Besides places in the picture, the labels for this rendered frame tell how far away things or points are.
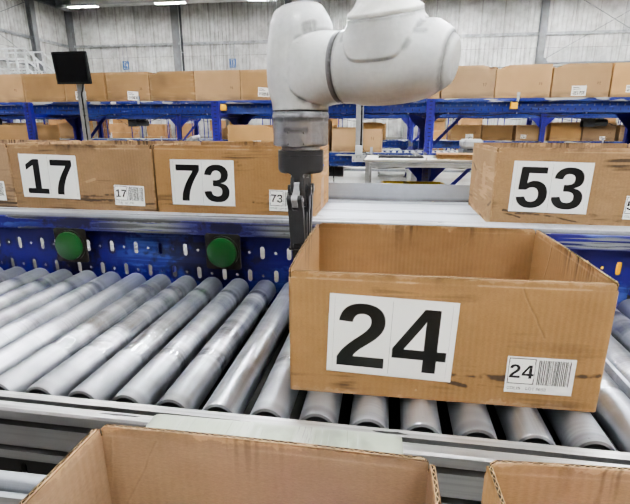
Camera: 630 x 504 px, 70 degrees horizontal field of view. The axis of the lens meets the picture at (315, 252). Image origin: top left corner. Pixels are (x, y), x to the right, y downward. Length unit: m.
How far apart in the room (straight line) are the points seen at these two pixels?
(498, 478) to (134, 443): 0.30
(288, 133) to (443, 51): 0.25
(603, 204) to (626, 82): 4.99
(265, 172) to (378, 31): 0.53
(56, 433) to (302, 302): 0.36
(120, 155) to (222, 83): 4.76
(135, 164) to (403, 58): 0.76
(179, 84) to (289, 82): 5.45
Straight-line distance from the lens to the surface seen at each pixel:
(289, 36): 0.72
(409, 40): 0.64
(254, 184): 1.09
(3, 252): 1.45
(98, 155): 1.25
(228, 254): 1.06
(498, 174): 1.07
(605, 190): 1.14
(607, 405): 0.73
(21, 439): 0.75
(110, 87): 6.58
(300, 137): 0.72
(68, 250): 1.26
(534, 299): 0.60
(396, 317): 0.58
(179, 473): 0.45
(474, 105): 5.59
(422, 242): 0.85
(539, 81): 5.79
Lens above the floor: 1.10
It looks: 16 degrees down
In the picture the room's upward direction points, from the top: straight up
